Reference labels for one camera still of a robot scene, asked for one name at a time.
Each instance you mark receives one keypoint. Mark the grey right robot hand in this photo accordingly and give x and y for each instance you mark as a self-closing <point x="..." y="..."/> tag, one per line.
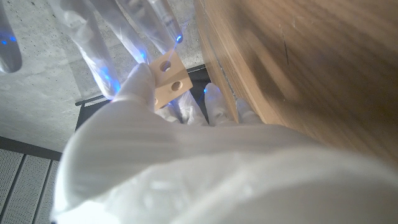
<point x="93" y="46"/>

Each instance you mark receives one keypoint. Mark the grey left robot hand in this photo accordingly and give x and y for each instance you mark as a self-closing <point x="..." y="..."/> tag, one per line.
<point x="186" y="174"/>

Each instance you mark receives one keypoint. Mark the small wooden block with holes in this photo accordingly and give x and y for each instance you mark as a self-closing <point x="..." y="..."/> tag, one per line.
<point x="171" y="76"/>

